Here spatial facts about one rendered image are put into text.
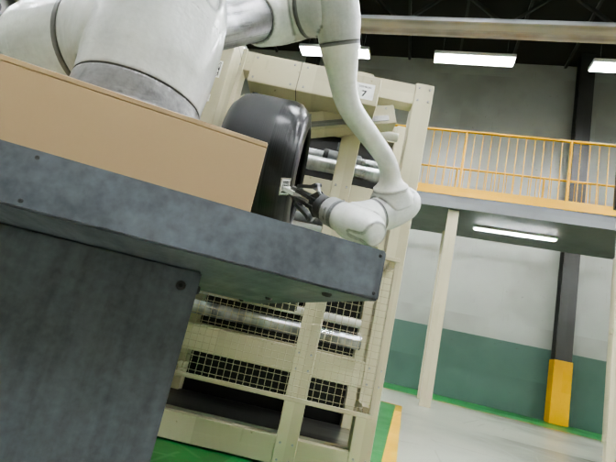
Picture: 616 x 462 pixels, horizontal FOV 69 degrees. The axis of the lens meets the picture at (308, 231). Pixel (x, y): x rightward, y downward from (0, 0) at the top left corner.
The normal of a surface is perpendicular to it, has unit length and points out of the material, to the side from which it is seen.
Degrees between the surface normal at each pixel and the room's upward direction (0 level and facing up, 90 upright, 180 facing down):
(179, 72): 96
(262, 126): 79
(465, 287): 90
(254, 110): 66
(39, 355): 90
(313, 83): 90
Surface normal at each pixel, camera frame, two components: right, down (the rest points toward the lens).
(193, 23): 0.76, -0.02
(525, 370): -0.21, -0.27
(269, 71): 0.01, -0.23
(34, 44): -0.46, 0.25
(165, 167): 0.29, -0.15
